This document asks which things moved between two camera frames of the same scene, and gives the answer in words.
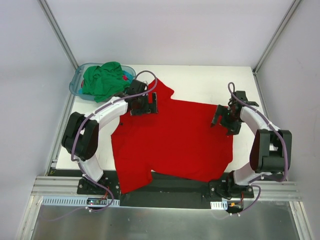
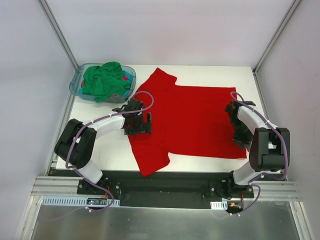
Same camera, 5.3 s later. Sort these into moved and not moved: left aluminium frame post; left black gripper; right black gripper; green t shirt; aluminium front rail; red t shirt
Moved: left black gripper; right black gripper; red t shirt
Not moved: aluminium front rail; green t shirt; left aluminium frame post
